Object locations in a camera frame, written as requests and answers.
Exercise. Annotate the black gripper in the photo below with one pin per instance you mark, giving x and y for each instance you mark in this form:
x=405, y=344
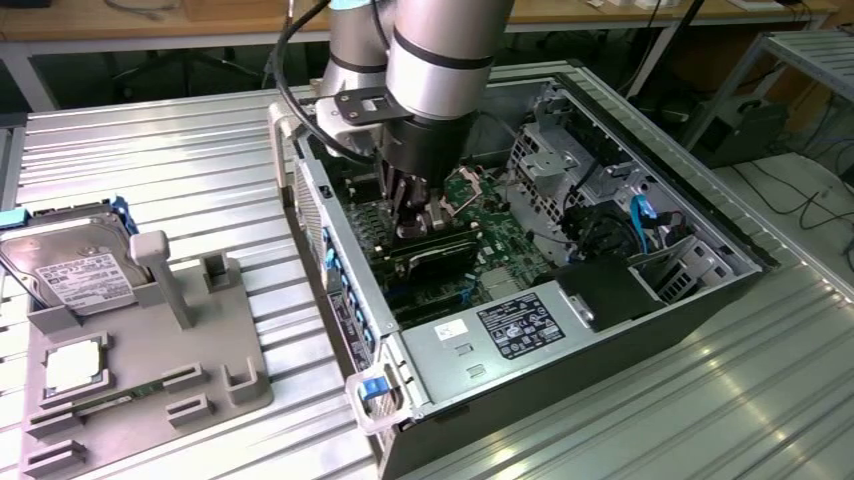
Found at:
x=434, y=145

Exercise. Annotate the low profile graphics card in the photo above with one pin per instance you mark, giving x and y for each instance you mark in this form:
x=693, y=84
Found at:
x=441, y=267

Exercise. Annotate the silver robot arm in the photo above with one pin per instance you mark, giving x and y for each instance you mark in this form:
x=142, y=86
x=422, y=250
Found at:
x=441, y=75

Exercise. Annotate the metal socket cover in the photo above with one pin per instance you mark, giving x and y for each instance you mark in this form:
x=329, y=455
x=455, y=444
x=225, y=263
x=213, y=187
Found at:
x=467, y=175

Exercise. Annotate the metal drive cage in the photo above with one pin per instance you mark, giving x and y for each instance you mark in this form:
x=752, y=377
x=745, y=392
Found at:
x=541, y=200

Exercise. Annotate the green motherboard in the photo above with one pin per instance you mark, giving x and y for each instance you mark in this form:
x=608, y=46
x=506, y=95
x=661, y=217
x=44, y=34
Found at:
x=507, y=235

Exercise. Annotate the silver chipset heatsink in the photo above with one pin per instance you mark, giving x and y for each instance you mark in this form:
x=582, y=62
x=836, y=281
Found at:
x=507, y=282

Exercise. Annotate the black expansion slot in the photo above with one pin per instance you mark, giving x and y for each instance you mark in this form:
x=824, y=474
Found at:
x=437, y=311
x=427, y=300

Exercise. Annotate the black air shroud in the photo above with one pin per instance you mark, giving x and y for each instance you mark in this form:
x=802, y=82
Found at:
x=608, y=295

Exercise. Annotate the perforated metal disk bay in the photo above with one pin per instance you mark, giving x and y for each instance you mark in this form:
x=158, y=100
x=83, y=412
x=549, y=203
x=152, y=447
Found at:
x=674, y=280

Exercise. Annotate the grey power supply unit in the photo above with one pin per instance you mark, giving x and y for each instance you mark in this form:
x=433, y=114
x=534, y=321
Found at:
x=454, y=370

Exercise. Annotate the black box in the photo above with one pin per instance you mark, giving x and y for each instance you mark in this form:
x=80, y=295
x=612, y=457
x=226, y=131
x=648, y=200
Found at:
x=754, y=130

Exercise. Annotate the blue disk carrier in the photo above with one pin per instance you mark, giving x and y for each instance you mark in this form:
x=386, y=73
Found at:
x=123, y=215

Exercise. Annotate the blue release latch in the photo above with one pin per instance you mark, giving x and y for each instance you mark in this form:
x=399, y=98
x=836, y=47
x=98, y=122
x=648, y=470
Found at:
x=375, y=388

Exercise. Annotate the silver hard disk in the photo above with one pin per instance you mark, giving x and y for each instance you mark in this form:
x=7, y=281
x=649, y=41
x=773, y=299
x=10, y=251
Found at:
x=67, y=250

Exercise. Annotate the open black PC case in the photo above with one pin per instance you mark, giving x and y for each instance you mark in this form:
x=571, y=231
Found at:
x=567, y=425

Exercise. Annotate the metal slat shelf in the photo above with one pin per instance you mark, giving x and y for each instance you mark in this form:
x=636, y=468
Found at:
x=814, y=55

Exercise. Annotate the green RAM stick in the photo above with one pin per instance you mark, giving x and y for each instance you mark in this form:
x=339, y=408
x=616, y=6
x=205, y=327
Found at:
x=127, y=397

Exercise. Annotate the silver CPU chip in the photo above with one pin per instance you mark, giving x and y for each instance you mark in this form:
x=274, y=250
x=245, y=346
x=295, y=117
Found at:
x=74, y=365

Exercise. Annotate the grey parts rack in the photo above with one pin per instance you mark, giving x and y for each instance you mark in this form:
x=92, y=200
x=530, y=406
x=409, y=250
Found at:
x=134, y=415

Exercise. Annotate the wooden desk white frame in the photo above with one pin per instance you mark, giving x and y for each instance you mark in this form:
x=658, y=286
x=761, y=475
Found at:
x=601, y=12
x=67, y=20

